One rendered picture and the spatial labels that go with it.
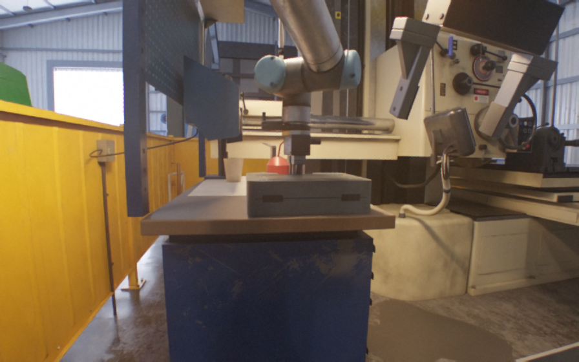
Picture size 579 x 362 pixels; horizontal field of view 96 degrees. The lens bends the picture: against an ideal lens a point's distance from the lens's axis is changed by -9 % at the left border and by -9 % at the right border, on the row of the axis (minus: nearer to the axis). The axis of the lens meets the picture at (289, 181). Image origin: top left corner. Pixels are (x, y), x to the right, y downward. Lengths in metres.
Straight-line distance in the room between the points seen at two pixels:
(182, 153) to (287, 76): 3.54
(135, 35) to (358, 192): 0.52
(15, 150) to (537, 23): 1.45
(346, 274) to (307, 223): 0.18
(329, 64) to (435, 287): 2.09
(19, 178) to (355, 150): 1.84
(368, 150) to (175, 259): 1.74
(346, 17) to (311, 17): 2.25
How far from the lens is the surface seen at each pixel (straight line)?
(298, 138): 0.69
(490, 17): 0.37
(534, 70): 0.43
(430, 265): 2.33
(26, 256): 1.46
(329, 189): 0.58
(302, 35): 0.51
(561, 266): 3.43
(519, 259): 2.95
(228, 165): 1.15
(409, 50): 0.35
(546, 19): 0.41
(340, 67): 0.58
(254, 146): 1.93
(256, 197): 0.55
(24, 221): 1.43
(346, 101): 2.53
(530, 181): 2.67
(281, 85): 0.63
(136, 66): 0.61
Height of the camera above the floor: 1.08
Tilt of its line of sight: 6 degrees down
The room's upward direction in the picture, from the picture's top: 1 degrees clockwise
